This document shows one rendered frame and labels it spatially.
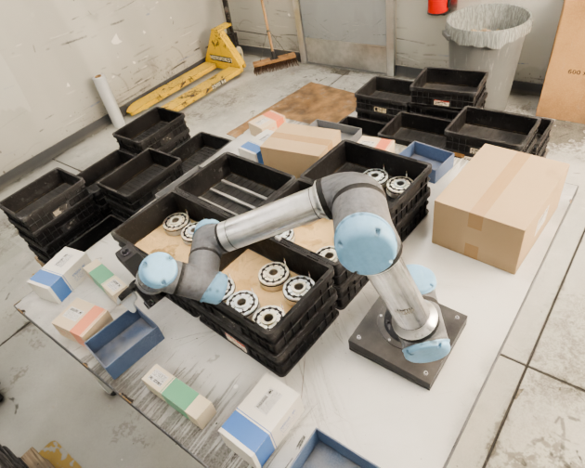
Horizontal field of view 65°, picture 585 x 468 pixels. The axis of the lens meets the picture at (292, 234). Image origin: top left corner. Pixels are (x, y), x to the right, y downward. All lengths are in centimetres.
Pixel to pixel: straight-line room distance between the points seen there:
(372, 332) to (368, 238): 63
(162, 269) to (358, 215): 43
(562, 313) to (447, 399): 128
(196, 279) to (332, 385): 58
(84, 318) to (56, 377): 104
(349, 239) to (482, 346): 75
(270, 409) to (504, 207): 96
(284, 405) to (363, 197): 64
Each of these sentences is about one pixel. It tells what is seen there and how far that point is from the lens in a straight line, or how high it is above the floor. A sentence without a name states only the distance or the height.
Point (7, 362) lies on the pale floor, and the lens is 302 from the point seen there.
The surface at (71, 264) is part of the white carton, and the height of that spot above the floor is 79.
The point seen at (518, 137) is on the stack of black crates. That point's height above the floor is 49.
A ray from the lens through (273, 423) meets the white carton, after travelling 129.
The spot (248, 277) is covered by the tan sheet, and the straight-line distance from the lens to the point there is 155.
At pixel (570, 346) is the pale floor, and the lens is 247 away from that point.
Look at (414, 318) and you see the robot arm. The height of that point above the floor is 104.
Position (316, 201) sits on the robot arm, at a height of 131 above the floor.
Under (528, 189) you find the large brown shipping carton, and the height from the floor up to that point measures 90.
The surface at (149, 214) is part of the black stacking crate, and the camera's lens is 185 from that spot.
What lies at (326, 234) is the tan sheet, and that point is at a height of 83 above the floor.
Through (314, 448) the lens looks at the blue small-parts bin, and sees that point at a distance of 134.
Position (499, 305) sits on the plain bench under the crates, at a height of 70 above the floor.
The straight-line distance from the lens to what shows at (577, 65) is 393.
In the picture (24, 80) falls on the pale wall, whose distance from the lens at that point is 456.
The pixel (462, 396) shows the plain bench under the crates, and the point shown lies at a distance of 141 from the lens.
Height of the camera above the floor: 193
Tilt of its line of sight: 42 degrees down
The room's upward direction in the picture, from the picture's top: 12 degrees counter-clockwise
